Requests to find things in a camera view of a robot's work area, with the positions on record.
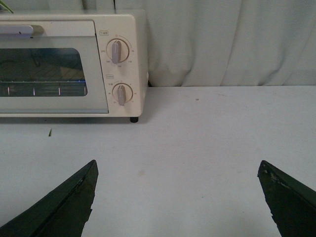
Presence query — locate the green spider plant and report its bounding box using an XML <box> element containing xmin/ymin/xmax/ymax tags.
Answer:
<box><xmin>1</xmin><ymin>0</ymin><xmax>14</xmax><ymax>8</ymax></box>

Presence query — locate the glass oven door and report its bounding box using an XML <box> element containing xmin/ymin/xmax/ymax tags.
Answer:
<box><xmin>0</xmin><ymin>20</ymin><xmax>109</xmax><ymax>114</ymax></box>

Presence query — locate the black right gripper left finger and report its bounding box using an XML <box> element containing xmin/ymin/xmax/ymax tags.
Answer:
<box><xmin>0</xmin><ymin>160</ymin><xmax>98</xmax><ymax>237</ymax></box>

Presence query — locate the white curtain backdrop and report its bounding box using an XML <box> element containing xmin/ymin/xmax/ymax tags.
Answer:
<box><xmin>11</xmin><ymin>0</ymin><xmax>316</xmax><ymax>86</ymax></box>

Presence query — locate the lower timer knob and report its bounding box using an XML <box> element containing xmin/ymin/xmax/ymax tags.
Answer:
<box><xmin>112</xmin><ymin>83</ymin><xmax>133</xmax><ymax>106</ymax></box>

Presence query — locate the upper temperature knob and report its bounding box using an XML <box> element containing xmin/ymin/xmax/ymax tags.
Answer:
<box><xmin>106</xmin><ymin>39</ymin><xmax>129</xmax><ymax>64</ymax></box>

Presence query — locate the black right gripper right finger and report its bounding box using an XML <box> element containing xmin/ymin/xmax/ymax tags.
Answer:
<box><xmin>257</xmin><ymin>160</ymin><xmax>316</xmax><ymax>237</ymax></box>

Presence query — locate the cream toaster oven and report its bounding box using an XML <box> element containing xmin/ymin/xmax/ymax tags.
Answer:
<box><xmin>0</xmin><ymin>10</ymin><xmax>149</xmax><ymax>122</ymax></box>

